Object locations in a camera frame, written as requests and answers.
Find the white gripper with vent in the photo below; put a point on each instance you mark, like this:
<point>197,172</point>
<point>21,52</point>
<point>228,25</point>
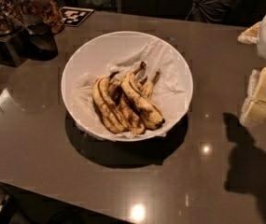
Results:
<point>254,110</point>

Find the spotted banana with long stem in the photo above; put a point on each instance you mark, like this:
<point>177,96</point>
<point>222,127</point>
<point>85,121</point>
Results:
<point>148,111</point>

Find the small rear spotted banana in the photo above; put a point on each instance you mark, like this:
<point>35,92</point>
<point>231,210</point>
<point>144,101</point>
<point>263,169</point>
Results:
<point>146,86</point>

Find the white bowl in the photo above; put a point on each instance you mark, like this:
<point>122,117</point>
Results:
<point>89,56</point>

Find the middle brown spotted banana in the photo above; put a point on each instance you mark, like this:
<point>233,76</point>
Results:
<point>135,124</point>

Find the leftmost spotted banana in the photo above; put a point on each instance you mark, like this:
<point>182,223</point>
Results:
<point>112,118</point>

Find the person in dark clothes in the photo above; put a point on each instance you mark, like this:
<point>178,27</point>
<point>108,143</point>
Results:
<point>212,11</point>

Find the white paper napkin liner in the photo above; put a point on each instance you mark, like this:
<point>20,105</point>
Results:
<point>162,78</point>

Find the black white marker tag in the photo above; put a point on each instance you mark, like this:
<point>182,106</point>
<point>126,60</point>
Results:
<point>74,16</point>

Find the glass jar of nuts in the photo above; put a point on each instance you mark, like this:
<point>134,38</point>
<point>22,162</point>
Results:
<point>47,10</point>

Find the dark metal stand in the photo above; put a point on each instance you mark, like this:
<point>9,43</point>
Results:
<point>12,50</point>

